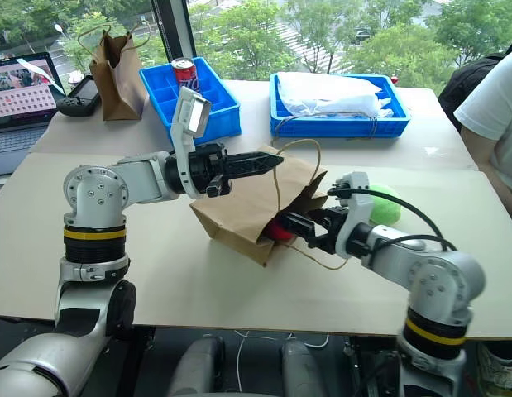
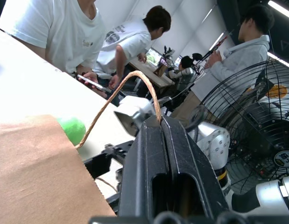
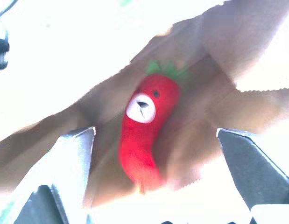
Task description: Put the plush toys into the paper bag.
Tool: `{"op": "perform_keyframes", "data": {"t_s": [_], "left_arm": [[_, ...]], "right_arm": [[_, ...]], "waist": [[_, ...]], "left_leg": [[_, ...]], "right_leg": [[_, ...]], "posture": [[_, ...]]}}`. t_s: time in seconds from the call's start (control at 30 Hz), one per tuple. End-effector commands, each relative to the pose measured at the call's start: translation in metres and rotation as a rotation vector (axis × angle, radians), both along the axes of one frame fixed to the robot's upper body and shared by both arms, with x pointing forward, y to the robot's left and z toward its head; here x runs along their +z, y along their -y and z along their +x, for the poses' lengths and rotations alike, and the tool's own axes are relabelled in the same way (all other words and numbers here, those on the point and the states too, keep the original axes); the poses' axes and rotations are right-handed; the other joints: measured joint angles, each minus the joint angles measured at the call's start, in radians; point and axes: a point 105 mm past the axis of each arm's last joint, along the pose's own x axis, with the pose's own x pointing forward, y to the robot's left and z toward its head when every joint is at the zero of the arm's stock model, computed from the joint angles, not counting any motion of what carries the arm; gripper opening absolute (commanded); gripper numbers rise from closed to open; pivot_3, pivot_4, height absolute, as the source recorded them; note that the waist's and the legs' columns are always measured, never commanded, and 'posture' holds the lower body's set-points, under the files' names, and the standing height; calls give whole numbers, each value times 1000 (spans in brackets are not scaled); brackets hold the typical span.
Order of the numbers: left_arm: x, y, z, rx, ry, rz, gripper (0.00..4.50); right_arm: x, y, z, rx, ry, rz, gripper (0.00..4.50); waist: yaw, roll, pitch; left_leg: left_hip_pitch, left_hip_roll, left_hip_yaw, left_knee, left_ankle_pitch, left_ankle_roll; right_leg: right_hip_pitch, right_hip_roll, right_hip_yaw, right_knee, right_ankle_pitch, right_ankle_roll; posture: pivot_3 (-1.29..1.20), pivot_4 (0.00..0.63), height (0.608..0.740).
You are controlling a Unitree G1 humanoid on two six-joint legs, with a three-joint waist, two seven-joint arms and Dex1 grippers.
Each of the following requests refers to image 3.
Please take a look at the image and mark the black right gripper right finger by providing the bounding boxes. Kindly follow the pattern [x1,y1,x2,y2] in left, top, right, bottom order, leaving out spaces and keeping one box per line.
[216,127,289,210]

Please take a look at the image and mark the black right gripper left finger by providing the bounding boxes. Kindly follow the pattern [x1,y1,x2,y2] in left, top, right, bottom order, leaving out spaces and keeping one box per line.
[8,126,96,224]

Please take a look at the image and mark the red chili bear plush toy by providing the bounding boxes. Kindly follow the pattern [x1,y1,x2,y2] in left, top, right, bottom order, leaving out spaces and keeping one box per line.
[118,59,191,194]

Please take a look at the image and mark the brown paper bag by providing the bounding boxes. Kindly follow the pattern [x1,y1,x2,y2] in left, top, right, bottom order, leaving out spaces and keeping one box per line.
[0,0,289,209]

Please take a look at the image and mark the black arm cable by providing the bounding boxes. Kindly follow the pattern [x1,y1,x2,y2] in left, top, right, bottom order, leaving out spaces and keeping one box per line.
[0,0,19,19]

